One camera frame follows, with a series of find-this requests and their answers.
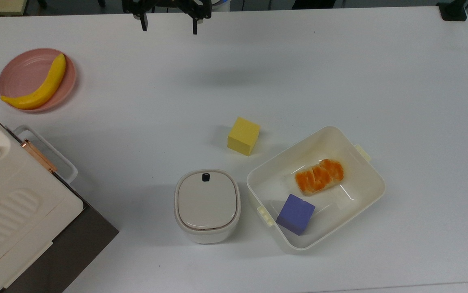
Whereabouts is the purple cube block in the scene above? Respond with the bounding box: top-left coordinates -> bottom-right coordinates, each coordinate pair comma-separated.
276,194 -> 316,236

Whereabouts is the black table clamp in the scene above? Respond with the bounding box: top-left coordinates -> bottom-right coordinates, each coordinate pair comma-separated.
436,0 -> 468,22

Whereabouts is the cream plastic lunch box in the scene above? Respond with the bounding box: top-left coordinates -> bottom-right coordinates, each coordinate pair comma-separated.
246,126 -> 386,251

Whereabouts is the pink round plate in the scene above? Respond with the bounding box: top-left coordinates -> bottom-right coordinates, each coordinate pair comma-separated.
0,48 -> 77,113

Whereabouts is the orange glazed bread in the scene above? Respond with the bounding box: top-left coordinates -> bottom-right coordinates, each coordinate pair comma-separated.
294,159 -> 344,197

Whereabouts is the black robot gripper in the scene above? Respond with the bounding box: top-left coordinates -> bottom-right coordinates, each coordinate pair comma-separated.
122,0 -> 212,35

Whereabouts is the white lidded square container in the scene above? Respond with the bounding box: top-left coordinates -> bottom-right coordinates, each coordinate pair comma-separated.
174,169 -> 242,245

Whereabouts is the yellow cube block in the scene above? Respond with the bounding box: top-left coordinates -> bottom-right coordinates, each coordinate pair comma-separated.
227,117 -> 261,156

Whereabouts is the yellow banana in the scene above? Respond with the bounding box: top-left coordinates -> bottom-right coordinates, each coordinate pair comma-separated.
0,53 -> 67,110

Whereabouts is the dark object behind table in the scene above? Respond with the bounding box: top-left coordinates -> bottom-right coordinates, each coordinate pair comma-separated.
292,0 -> 336,9

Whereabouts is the white topped brown cabinet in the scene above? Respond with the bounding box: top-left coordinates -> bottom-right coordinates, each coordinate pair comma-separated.
0,100 -> 120,293

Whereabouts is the wooden drawer with white handle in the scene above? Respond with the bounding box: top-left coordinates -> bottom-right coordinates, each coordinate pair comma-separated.
13,125 -> 91,206

